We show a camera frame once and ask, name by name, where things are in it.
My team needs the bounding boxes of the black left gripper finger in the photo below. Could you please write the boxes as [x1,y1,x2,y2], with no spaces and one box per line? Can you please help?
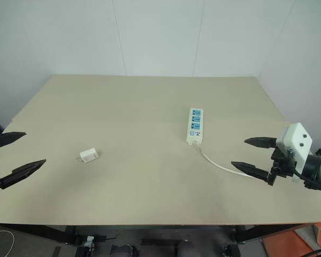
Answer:
[0,131,27,149]
[0,159,47,191]

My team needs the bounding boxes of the white plug adapter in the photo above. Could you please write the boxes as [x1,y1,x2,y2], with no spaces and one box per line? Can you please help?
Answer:
[75,148,102,165]

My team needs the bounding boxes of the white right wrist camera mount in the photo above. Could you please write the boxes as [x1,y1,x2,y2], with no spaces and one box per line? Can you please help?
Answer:
[277,122,314,184]

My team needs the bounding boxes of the white power cable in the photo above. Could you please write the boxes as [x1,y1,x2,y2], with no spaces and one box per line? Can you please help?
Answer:
[194,140,254,178]

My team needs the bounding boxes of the black table caster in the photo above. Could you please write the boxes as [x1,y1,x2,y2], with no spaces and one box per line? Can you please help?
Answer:
[75,235,95,257]
[224,243,242,257]

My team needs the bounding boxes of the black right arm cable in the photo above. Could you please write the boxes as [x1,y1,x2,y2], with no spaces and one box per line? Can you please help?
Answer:
[294,171,321,198]

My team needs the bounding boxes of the white power strip blue sockets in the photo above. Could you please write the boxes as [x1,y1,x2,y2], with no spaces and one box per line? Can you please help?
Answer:
[186,107,205,147]

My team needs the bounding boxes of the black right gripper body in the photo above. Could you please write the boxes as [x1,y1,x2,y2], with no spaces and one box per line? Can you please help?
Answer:
[267,146,297,186]

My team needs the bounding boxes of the black table frame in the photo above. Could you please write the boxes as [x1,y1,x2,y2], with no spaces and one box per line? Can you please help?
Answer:
[0,222,321,246]

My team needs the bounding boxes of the thin white floor cable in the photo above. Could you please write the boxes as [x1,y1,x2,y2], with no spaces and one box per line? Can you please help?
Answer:
[0,229,16,254]

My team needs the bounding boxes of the orange floor mat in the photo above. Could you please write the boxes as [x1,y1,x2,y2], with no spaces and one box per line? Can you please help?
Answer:
[261,221,321,257]

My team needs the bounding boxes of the dark rounded shape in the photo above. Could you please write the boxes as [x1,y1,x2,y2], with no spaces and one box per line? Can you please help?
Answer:
[110,243,140,257]

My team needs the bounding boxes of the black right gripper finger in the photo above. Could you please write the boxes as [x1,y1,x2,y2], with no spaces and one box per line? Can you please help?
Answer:
[244,137,278,150]
[231,161,271,184]

